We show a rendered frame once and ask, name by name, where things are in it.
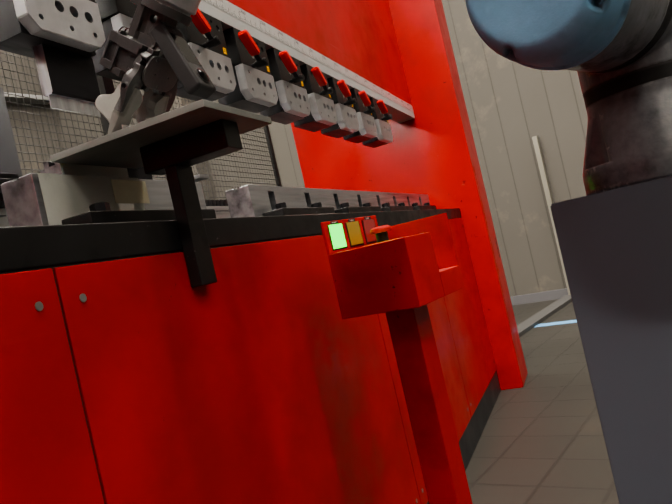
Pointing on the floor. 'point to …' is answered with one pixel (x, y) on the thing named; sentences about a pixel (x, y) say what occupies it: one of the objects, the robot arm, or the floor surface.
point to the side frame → (429, 165)
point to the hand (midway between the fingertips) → (131, 141)
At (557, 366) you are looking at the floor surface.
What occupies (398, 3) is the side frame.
